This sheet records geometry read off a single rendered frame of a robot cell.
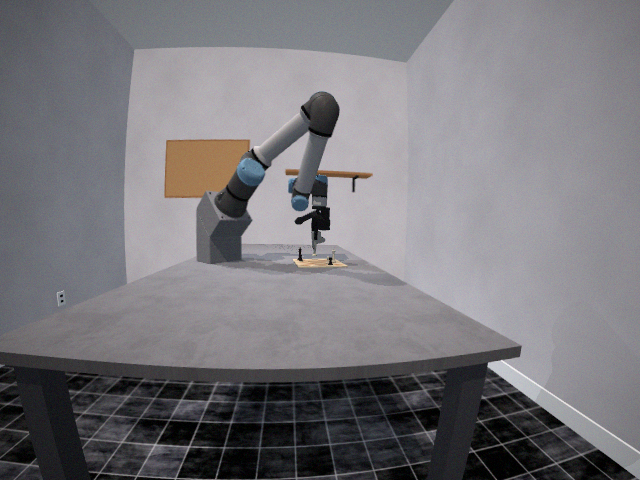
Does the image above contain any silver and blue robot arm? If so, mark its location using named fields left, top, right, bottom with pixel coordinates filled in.
left=214, top=91, right=339, bottom=218

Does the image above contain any brown and cream chessboard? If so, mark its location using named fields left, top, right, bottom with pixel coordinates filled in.
left=293, top=259, right=348, bottom=268

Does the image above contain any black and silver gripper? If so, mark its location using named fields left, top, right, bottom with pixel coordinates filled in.
left=311, top=206, right=330, bottom=252

